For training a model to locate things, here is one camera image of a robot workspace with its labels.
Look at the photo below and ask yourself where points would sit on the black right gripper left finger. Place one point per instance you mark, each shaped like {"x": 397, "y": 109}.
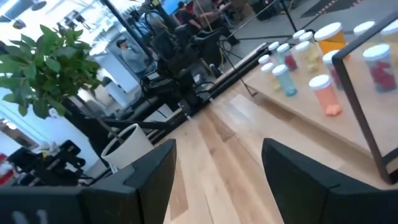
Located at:
{"x": 140, "y": 193}

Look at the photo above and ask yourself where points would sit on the person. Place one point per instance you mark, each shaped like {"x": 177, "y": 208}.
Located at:
{"x": 211, "y": 12}
{"x": 188, "y": 17}
{"x": 132, "y": 57}

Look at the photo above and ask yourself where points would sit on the large orange medicine bottle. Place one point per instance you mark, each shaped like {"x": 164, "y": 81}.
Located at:
{"x": 331, "y": 42}

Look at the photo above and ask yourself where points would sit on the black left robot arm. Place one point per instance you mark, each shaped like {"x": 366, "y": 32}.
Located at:
{"x": 174, "y": 56}

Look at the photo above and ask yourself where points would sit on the wooden shelf black metal frame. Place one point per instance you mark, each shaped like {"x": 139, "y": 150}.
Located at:
{"x": 311, "y": 112}

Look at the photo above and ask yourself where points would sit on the pink medicine bottle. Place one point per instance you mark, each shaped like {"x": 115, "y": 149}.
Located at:
{"x": 298, "y": 33}
{"x": 326, "y": 99}
{"x": 264, "y": 59}

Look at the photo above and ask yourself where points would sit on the white-capped medicine bottle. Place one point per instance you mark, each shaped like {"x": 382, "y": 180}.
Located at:
{"x": 329, "y": 59}

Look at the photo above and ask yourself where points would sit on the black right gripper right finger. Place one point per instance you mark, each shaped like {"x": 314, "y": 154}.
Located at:
{"x": 304, "y": 193}

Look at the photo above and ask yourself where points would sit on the black device yellow knob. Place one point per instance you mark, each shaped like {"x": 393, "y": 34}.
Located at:
{"x": 46, "y": 166}

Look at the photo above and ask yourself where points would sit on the white plant pot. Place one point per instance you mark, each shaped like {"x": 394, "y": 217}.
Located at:
{"x": 130, "y": 149}

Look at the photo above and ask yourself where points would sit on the black mat orange hazard stripes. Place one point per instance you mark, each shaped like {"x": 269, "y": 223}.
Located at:
{"x": 329, "y": 6}

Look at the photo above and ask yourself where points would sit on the teal medicine bottle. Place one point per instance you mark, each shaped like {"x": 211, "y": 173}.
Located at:
{"x": 273, "y": 46}

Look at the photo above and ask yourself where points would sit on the green leafy plant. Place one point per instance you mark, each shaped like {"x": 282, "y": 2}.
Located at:
{"x": 46, "y": 68}

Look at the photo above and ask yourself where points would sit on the blue bottle with red pills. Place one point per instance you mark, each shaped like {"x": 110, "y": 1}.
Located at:
{"x": 381, "y": 71}
{"x": 287, "y": 59}

